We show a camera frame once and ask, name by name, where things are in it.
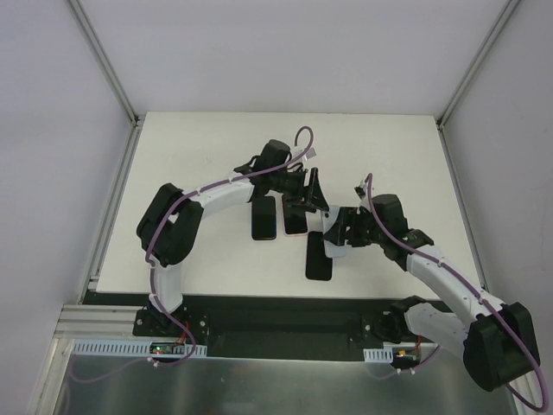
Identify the pink phone case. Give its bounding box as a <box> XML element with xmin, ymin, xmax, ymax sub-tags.
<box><xmin>281</xmin><ymin>201</ymin><xmax>310</xmax><ymax>238</ymax></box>

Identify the black phone case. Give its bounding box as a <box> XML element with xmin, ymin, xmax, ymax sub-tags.
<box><xmin>251</xmin><ymin>196</ymin><xmax>277</xmax><ymax>242</ymax></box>
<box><xmin>305</xmin><ymin>232</ymin><xmax>333</xmax><ymax>282</ymax></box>

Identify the light blue phone face-down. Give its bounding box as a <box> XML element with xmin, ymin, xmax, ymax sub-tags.
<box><xmin>321</xmin><ymin>205</ymin><xmax>347</xmax><ymax>259</ymax></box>

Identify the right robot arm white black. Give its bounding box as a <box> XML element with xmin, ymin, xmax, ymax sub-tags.
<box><xmin>321</xmin><ymin>195</ymin><xmax>540</xmax><ymax>392</ymax></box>

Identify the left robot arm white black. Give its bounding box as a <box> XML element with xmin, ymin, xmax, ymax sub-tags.
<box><xmin>137</xmin><ymin>139</ymin><xmax>329</xmax><ymax>336</ymax></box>

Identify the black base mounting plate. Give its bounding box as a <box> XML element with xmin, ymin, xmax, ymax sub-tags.
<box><xmin>84</xmin><ymin>292</ymin><xmax>399</xmax><ymax>362</ymax></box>

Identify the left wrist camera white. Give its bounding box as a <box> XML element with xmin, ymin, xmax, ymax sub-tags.
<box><xmin>301</xmin><ymin>148</ymin><xmax>316</xmax><ymax>162</ymax></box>

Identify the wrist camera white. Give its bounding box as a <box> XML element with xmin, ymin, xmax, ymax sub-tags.
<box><xmin>354</xmin><ymin>182</ymin><xmax>372</xmax><ymax>201</ymax></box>
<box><xmin>301</xmin><ymin>148</ymin><xmax>316</xmax><ymax>162</ymax></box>

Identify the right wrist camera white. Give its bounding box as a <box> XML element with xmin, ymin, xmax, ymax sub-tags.
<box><xmin>354</xmin><ymin>182</ymin><xmax>372</xmax><ymax>201</ymax></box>

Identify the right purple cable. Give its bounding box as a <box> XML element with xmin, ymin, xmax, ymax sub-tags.
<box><xmin>365</xmin><ymin>173</ymin><xmax>548</xmax><ymax>412</ymax></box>

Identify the purple cable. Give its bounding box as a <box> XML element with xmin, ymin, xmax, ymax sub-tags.
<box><xmin>365</xmin><ymin>173</ymin><xmax>548</xmax><ymax>412</ymax></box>
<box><xmin>68</xmin><ymin>125</ymin><xmax>315</xmax><ymax>384</ymax></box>

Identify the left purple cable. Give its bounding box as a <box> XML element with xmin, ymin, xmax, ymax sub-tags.
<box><xmin>68</xmin><ymin>125</ymin><xmax>315</xmax><ymax>384</ymax></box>

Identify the right white cable duct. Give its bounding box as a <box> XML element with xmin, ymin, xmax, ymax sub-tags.
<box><xmin>363</xmin><ymin>347</ymin><xmax>394</xmax><ymax>364</ymax></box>

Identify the white cable duct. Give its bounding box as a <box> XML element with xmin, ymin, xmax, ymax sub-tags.
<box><xmin>363</xmin><ymin>347</ymin><xmax>394</xmax><ymax>364</ymax></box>
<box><xmin>73</xmin><ymin>340</ymin><xmax>207</xmax><ymax>360</ymax></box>

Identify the right aluminium frame post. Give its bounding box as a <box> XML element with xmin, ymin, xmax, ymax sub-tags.
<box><xmin>436</xmin><ymin>0</ymin><xmax>523</xmax><ymax>131</ymax></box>

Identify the aluminium frame post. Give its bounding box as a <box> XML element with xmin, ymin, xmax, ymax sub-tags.
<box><xmin>65</xmin><ymin>0</ymin><xmax>141</xmax><ymax>127</ymax></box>
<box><xmin>436</xmin><ymin>0</ymin><xmax>523</xmax><ymax>131</ymax></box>

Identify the left aluminium frame post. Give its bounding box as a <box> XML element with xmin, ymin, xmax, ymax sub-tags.
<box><xmin>65</xmin><ymin>0</ymin><xmax>141</xmax><ymax>127</ymax></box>

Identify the left white cable duct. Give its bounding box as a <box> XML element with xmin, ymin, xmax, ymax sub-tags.
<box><xmin>73</xmin><ymin>340</ymin><xmax>207</xmax><ymax>360</ymax></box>

